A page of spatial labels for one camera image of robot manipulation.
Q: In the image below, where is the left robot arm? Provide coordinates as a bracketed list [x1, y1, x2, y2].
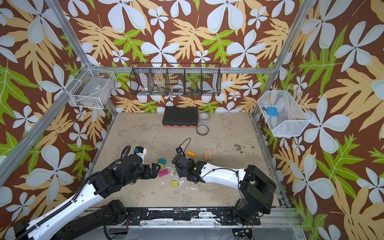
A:
[14, 154, 161, 240]

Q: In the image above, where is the magenta rectangular block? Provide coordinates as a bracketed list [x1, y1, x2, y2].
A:
[158, 169, 169, 178]

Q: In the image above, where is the black wire basket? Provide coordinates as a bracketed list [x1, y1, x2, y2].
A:
[128, 63, 222, 96]

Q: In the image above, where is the clear glass jar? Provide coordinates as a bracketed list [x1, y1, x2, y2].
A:
[198, 112, 211, 125]

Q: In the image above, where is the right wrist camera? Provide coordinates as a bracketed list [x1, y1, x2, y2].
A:
[176, 147, 185, 156]

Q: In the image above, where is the white tape roll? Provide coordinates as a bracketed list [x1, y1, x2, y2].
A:
[171, 85, 184, 93]

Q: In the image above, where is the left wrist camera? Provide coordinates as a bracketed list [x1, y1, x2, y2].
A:
[134, 147, 147, 161]

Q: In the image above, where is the white mesh basket right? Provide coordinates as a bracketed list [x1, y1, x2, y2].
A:
[258, 87, 315, 138]

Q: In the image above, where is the orange cylinder block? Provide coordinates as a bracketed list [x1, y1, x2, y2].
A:
[187, 151, 196, 158]

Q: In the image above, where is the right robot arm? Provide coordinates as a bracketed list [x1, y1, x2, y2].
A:
[172, 154, 277, 224]

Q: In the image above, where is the blue object in basket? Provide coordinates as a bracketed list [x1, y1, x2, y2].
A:
[262, 107, 278, 117]

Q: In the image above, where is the teal roof block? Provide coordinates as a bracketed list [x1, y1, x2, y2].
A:
[157, 158, 167, 165]

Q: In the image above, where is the white wire basket left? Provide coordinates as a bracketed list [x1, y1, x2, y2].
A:
[67, 65, 117, 109]

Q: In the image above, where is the black plastic tool case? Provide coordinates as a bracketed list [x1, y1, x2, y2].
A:
[162, 107, 198, 127]

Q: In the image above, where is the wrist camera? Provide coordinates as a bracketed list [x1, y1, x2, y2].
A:
[176, 147, 185, 156]
[134, 147, 147, 161]

